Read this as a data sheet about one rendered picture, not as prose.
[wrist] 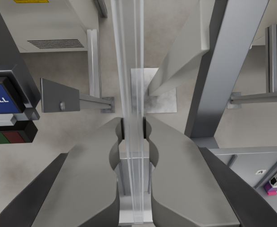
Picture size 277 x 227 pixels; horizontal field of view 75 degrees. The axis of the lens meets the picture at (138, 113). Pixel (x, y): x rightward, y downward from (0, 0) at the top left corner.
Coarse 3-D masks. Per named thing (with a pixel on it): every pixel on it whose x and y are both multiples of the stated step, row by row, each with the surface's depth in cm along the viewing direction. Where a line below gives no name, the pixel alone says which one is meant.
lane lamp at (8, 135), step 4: (4, 132) 35; (8, 132) 35; (12, 132) 35; (16, 132) 35; (8, 136) 35; (12, 136) 35; (16, 136) 36; (20, 136) 36; (12, 140) 36; (16, 140) 36; (20, 140) 36
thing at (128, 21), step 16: (112, 0) 8; (128, 0) 8; (112, 16) 8; (128, 16) 8; (128, 32) 8; (128, 48) 9; (128, 64) 9; (128, 80) 10; (128, 96) 11; (128, 112) 12; (128, 128) 13; (128, 144) 14; (128, 160) 15
